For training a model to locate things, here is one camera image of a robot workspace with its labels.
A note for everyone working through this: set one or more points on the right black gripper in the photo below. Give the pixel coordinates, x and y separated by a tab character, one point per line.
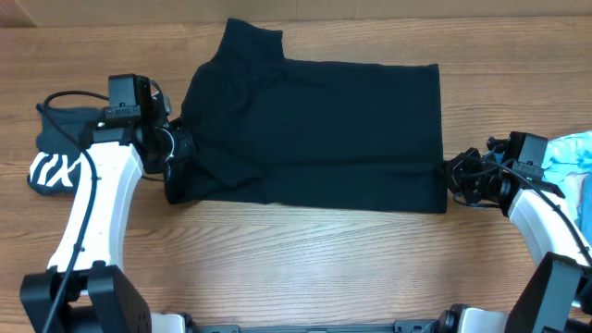
465	171

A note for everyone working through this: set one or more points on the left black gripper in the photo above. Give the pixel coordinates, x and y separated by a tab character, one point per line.
188	145

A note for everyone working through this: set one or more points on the plain black t-shirt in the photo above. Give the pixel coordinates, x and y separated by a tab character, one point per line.
272	130

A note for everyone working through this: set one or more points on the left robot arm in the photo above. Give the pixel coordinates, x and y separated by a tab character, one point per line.
84	287

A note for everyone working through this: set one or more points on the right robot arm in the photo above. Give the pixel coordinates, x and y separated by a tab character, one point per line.
544	188

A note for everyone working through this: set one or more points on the light blue garment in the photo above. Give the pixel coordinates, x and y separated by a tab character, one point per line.
566	162

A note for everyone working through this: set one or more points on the blue denim garment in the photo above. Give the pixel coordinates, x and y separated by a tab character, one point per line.
585	208

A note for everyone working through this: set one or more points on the folded black shirt white letters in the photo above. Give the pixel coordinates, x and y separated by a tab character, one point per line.
56	167

